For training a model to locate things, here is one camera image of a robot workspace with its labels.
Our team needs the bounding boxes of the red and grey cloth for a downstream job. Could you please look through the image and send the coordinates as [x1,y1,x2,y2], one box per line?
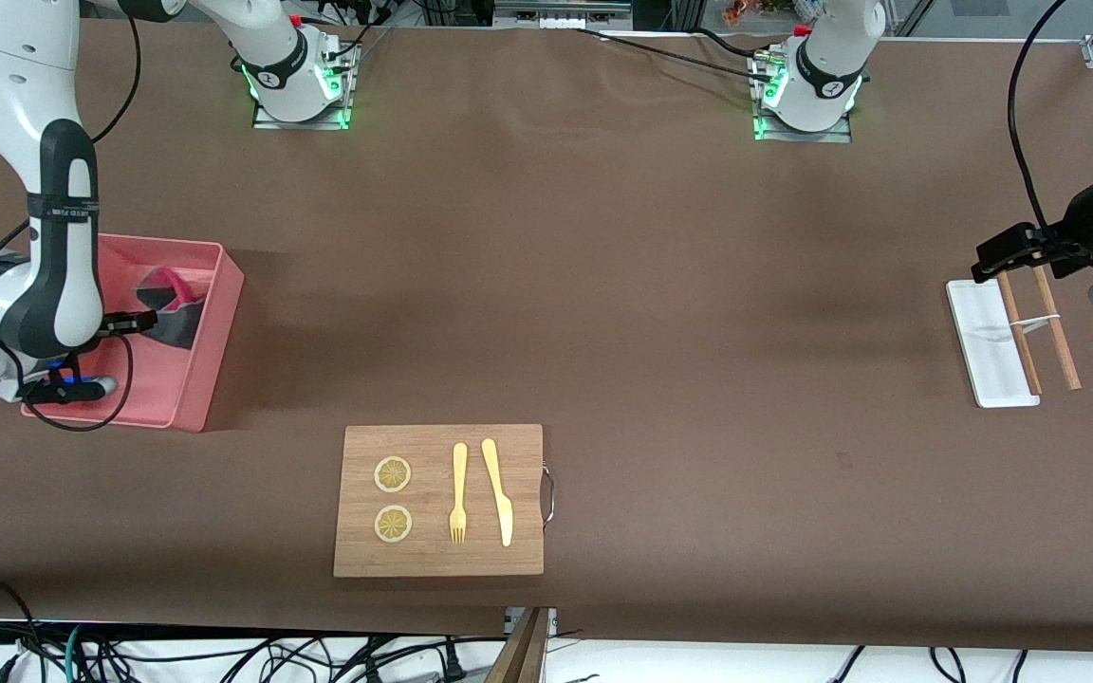
[134,268,209,351]

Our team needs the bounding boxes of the brown wooden stick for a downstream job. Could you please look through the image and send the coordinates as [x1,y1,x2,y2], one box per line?
[1032,266,1083,391]
[997,271,1044,397]

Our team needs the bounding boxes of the white rectangular tray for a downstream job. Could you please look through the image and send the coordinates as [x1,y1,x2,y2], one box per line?
[945,278,1041,409]

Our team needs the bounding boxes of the pink plastic bin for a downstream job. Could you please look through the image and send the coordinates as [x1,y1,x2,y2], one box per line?
[21,233,246,434]

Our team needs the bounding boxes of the yellow plastic fork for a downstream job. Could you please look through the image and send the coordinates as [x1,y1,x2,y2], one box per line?
[449,443,469,545]

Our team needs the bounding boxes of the wooden cutting board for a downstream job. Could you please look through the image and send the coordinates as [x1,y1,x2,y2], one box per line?
[333,424,546,578]

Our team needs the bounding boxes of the yellow plastic knife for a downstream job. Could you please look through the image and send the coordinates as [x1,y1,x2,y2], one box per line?
[481,438,514,548]

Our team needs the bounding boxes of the brown wooden plank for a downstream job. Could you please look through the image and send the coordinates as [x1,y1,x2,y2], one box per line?
[485,607,552,683]

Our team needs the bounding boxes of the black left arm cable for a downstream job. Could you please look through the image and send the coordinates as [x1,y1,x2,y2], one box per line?
[1008,0,1071,234]

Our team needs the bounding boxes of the short black cable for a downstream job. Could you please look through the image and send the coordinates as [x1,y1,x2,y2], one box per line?
[694,27,764,63]

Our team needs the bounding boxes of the long black cable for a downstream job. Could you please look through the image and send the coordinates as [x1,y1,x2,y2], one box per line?
[573,27,775,84]

